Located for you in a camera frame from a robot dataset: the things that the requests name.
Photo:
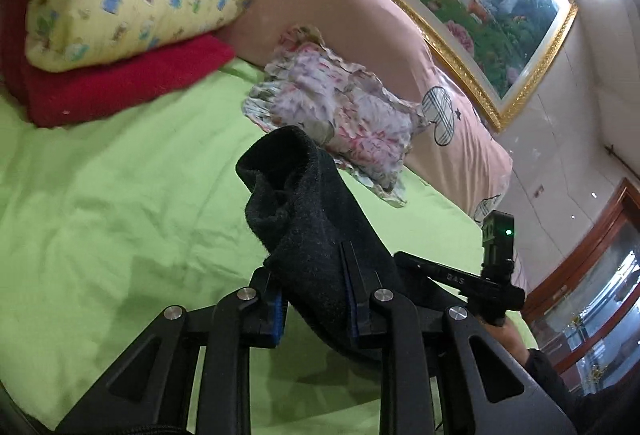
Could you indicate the floral ruffled pillow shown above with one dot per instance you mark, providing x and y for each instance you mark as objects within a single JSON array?
[{"x": 330, "y": 105}]

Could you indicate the person's right hand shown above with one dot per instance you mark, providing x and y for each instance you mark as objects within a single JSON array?
[{"x": 510, "y": 337}]

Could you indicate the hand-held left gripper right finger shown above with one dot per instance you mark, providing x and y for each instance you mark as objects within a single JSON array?
[{"x": 351, "y": 310}]

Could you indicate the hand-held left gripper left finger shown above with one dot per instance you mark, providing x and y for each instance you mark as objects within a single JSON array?
[{"x": 275, "y": 321}]

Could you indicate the green bed sheet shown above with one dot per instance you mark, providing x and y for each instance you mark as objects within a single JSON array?
[{"x": 125, "y": 215}]

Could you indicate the dark metal rod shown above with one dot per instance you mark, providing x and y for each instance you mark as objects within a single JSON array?
[{"x": 622, "y": 160}]

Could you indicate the red fleece blanket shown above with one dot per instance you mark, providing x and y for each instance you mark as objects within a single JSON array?
[{"x": 110, "y": 85}]

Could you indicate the wooden glass door cabinet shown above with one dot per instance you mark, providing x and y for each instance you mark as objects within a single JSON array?
[{"x": 600, "y": 275}]

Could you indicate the person's right forearm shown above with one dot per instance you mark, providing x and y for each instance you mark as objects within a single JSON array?
[{"x": 560, "y": 390}]

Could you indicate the black pants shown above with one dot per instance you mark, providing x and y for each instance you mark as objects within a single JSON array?
[{"x": 310, "y": 215}]

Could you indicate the pink plaid print quilt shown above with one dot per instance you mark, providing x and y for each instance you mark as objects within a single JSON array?
[{"x": 350, "y": 25}]

